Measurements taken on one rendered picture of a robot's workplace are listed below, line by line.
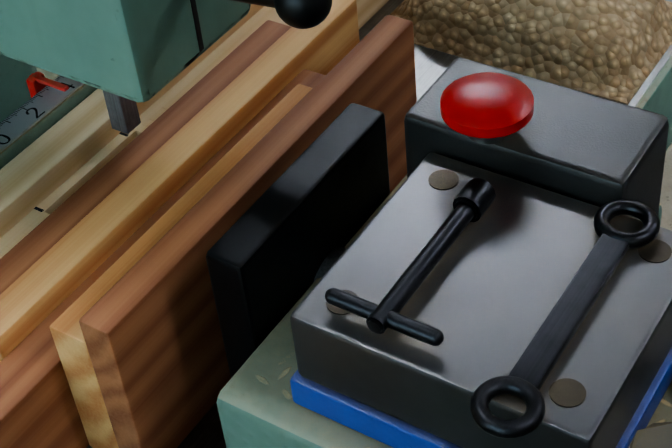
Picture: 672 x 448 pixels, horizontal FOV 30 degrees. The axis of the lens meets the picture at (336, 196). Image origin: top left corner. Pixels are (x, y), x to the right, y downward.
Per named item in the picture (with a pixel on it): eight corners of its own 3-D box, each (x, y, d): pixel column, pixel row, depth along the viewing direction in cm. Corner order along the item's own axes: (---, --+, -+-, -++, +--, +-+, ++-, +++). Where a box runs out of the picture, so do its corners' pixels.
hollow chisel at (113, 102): (128, 135, 52) (103, 35, 49) (111, 128, 53) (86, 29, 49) (141, 122, 53) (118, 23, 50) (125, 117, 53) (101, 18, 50)
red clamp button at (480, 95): (507, 157, 39) (508, 131, 39) (423, 130, 41) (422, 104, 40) (549, 104, 41) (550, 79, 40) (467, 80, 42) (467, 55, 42)
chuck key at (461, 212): (434, 364, 35) (433, 340, 34) (318, 315, 37) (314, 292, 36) (540, 217, 39) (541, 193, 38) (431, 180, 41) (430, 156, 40)
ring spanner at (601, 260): (524, 454, 32) (525, 441, 32) (456, 424, 33) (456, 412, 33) (669, 220, 39) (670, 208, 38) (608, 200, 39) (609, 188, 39)
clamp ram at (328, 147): (417, 514, 43) (405, 336, 37) (239, 429, 46) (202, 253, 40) (533, 339, 48) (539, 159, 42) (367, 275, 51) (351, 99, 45)
